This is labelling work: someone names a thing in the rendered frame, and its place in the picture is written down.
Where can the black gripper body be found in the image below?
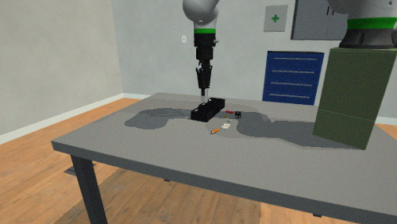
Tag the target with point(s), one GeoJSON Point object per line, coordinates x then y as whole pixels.
{"type": "Point", "coordinates": [204, 55]}

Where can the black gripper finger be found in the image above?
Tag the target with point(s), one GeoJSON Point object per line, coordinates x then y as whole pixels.
{"type": "Point", "coordinates": [202, 81]}
{"type": "Point", "coordinates": [208, 75]}

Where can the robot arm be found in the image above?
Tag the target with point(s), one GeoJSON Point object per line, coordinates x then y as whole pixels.
{"type": "Point", "coordinates": [370, 22]}

